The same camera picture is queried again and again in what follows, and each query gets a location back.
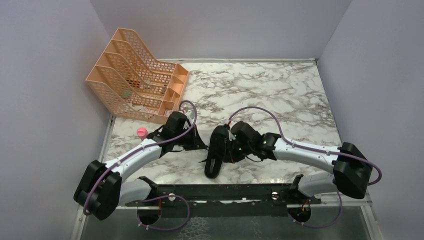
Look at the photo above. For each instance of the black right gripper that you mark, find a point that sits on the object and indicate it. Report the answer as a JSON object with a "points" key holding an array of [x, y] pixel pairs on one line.
{"points": [[232, 157]]}

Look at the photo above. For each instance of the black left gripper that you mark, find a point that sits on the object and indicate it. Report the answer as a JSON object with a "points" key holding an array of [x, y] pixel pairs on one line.
{"points": [[196, 142]]}

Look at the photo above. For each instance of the black canvas sneaker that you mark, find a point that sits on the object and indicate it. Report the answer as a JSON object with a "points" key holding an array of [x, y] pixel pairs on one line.
{"points": [[217, 151]]}

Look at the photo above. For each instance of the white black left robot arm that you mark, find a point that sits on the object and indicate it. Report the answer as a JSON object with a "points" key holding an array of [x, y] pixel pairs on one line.
{"points": [[104, 186]]}

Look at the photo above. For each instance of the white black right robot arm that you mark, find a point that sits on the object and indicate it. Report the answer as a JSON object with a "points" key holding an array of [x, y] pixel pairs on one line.
{"points": [[344, 169]]}

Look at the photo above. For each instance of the pink capped small bottle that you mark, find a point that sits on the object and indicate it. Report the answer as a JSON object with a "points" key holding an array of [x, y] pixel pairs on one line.
{"points": [[142, 133]]}

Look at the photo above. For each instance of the orange plastic file organizer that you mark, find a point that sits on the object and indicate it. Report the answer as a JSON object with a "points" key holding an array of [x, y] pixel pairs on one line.
{"points": [[133, 84]]}

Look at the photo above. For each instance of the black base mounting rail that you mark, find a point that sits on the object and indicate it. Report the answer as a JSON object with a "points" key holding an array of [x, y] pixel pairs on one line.
{"points": [[222, 200]]}

